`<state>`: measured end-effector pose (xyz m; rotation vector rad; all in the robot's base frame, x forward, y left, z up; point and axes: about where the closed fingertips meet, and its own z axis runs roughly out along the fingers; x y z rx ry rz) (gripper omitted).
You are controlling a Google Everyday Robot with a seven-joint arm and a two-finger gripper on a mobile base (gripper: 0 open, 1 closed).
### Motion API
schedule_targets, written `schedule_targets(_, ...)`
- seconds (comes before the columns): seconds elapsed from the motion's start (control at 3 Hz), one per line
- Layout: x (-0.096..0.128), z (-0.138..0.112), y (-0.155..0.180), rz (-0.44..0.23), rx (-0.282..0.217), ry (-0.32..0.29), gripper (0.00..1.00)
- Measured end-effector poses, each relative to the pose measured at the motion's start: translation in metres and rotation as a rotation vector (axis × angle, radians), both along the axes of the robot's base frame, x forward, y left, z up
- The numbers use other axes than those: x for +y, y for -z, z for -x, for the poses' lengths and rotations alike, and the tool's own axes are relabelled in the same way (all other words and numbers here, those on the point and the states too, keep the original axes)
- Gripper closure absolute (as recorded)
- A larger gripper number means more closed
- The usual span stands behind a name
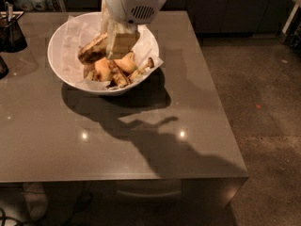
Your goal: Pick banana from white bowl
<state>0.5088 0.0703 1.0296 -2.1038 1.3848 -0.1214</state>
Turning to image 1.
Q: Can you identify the black mesh pen holder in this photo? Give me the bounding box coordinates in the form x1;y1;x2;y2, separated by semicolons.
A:
0;2;27;53

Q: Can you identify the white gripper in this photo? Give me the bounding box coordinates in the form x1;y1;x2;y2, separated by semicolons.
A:
101;0;166;59

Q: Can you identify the banana pieces pile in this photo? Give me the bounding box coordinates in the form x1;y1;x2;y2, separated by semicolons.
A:
84;51;154;88

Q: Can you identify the browned whole banana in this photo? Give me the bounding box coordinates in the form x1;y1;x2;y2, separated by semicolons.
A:
78;33;107;65

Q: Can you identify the white paper liner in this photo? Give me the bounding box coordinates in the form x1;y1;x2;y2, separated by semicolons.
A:
61;14;165;91

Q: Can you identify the black cable on floor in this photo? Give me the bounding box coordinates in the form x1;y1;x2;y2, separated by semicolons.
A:
0;207;26;226

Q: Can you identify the white ceramic bowl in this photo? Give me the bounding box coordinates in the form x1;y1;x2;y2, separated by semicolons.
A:
46;11;160;97

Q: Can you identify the dark round object left edge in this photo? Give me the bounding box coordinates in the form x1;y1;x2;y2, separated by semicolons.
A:
0;56;9;79

